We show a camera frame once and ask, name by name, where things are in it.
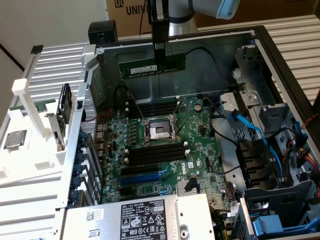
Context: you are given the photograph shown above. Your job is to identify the blue SATA wire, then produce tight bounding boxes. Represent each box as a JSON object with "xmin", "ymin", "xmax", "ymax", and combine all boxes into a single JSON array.
[{"xmin": 228, "ymin": 109, "xmax": 285, "ymax": 187}]

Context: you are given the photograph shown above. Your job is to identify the black plastic corner block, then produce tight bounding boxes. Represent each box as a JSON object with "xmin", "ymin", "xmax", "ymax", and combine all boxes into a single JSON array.
[{"xmin": 88, "ymin": 20, "xmax": 119, "ymax": 47}]

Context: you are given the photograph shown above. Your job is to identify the green RAM stick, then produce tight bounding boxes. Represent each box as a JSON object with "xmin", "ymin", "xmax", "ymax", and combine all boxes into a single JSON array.
[
  {"xmin": 118, "ymin": 55, "xmax": 187, "ymax": 80},
  {"xmin": 10, "ymin": 99, "xmax": 57, "ymax": 113}
]

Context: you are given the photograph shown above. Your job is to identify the black looped wire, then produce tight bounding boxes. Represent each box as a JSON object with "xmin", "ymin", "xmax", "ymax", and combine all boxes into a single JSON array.
[{"xmin": 209, "ymin": 96, "xmax": 245, "ymax": 176}]

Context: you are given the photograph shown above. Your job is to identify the metal socket locking lever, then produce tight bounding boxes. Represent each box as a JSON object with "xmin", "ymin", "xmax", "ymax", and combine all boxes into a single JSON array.
[
  {"xmin": 174, "ymin": 97, "xmax": 188, "ymax": 134},
  {"xmin": 126, "ymin": 91, "xmax": 149, "ymax": 126}
]

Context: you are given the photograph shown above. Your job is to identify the blue plastic disk caddy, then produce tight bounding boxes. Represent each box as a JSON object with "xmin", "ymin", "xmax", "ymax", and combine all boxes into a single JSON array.
[{"xmin": 251, "ymin": 214, "xmax": 320, "ymax": 236}]

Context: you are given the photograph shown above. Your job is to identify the green Dell motherboard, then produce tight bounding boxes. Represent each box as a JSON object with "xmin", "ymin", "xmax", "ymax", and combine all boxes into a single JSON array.
[{"xmin": 95, "ymin": 96, "xmax": 242, "ymax": 210}]

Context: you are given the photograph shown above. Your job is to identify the thin black cable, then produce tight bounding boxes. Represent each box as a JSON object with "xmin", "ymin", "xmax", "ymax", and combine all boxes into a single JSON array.
[{"xmin": 138, "ymin": 0, "xmax": 151, "ymax": 35}]

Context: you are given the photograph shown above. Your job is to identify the twisted red and black wire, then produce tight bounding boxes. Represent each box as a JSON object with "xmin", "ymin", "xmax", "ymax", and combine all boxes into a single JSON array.
[{"xmin": 300, "ymin": 112, "xmax": 320, "ymax": 129}]

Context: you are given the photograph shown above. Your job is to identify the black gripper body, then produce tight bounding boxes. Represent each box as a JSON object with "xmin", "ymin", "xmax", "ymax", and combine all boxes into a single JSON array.
[{"xmin": 147, "ymin": 0, "xmax": 171, "ymax": 45}]

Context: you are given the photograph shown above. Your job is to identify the silver CPU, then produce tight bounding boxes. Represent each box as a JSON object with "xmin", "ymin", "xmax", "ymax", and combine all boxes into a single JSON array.
[{"xmin": 4, "ymin": 129, "xmax": 28, "ymax": 150}]

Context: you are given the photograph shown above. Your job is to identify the black graphics card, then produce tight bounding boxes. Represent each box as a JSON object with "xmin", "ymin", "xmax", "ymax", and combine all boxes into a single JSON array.
[{"xmin": 52, "ymin": 83, "xmax": 74, "ymax": 152}]

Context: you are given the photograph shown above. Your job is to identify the open black PC case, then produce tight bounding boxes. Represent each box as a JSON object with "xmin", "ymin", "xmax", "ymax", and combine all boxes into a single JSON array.
[{"xmin": 59, "ymin": 24, "xmax": 320, "ymax": 240}]

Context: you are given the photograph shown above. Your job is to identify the long black wire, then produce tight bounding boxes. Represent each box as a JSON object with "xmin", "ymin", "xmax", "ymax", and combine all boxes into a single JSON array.
[{"xmin": 185, "ymin": 47, "xmax": 235, "ymax": 85}]

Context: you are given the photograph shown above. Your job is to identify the blue expansion slot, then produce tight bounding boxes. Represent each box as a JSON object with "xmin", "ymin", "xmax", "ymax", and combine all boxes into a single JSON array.
[{"xmin": 119, "ymin": 173, "xmax": 162, "ymax": 186}]

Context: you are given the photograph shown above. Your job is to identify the red yellow power wire bundle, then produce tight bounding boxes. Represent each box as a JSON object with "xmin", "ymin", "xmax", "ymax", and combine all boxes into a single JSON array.
[{"xmin": 296, "ymin": 146, "xmax": 320, "ymax": 177}]

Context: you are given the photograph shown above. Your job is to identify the silver power supply with label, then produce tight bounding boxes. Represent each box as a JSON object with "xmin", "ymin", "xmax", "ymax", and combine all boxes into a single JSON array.
[{"xmin": 64, "ymin": 192, "xmax": 216, "ymax": 240}]

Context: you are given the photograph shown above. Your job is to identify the CPU socket with metal frame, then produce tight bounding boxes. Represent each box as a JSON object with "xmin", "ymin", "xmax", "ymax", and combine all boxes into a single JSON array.
[{"xmin": 140, "ymin": 113, "xmax": 183, "ymax": 146}]

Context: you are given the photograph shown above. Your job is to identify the white parts rack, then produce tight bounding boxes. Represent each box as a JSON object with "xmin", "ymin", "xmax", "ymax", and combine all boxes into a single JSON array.
[{"xmin": 0, "ymin": 45, "xmax": 85, "ymax": 187}]

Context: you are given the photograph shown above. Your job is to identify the silver chipset heatsink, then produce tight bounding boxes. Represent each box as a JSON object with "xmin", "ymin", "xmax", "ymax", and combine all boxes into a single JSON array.
[{"xmin": 176, "ymin": 178, "xmax": 199, "ymax": 195}]

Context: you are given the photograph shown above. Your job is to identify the black RAM slot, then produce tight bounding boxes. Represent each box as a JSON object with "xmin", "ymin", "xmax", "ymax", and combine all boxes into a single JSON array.
[
  {"xmin": 127, "ymin": 99, "xmax": 180, "ymax": 107},
  {"xmin": 126, "ymin": 154, "xmax": 188, "ymax": 167},
  {"xmin": 128, "ymin": 109, "xmax": 179, "ymax": 118},
  {"xmin": 124, "ymin": 150, "xmax": 190, "ymax": 163},
  {"xmin": 124, "ymin": 146, "xmax": 190, "ymax": 159},
  {"xmin": 124, "ymin": 141, "xmax": 189, "ymax": 155},
  {"xmin": 127, "ymin": 102, "xmax": 180, "ymax": 111},
  {"xmin": 128, "ymin": 105, "xmax": 179, "ymax": 115}
]

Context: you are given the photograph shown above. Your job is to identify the thin red and black wire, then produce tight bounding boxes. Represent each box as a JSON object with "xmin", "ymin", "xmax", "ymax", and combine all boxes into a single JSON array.
[{"xmin": 84, "ymin": 110, "xmax": 114, "ymax": 124}]

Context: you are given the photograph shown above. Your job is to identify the grey metal disk bay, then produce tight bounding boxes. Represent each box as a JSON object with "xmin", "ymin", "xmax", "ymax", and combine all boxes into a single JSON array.
[{"xmin": 234, "ymin": 44, "xmax": 277, "ymax": 107}]

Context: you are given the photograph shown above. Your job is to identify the long black expansion slot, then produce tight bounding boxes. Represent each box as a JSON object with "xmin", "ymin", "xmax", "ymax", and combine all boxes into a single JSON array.
[{"xmin": 120, "ymin": 164, "xmax": 160, "ymax": 177}]

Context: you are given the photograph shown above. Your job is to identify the brown cardboard box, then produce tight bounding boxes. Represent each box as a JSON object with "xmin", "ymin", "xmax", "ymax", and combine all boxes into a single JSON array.
[{"xmin": 105, "ymin": 0, "xmax": 320, "ymax": 36}]

